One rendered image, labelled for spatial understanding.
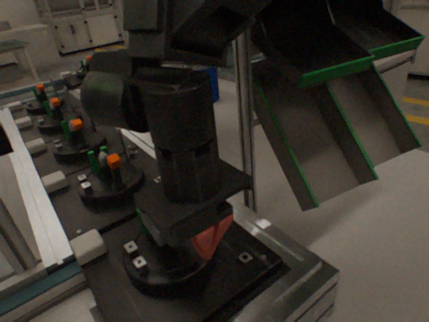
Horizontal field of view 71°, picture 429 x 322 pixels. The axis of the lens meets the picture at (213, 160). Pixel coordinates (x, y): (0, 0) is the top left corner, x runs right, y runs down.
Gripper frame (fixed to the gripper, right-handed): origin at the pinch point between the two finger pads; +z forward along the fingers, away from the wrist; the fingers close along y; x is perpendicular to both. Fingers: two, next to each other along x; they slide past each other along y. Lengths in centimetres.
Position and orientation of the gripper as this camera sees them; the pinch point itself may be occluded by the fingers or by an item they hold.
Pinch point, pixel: (204, 251)
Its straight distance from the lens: 35.7
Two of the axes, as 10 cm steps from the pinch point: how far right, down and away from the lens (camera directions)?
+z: 1.0, 8.5, 5.1
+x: 6.0, 3.6, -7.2
